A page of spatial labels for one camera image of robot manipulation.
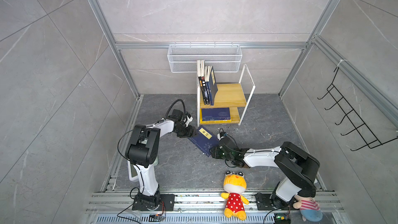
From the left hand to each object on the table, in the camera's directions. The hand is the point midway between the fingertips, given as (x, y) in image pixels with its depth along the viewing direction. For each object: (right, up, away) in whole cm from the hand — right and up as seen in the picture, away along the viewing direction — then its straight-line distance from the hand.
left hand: (194, 132), depth 96 cm
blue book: (+7, -5, -1) cm, 8 cm away
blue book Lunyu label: (+12, +28, -4) cm, 31 cm away
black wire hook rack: (+71, +3, -38) cm, 80 cm away
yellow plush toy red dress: (+21, -21, -24) cm, 38 cm away
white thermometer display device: (-20, -8, -41) cm, 46 cm away
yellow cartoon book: (+14, +6, +2) cm, 15 cm away
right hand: (+11, -10, -6) cm, 16 cm away
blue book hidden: (+15, +12, +1) cm, 19 cm away
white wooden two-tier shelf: (+16, +18, -8) cm, 25 cm away
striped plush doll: (+53, -29, -29) cm, 67 cm away
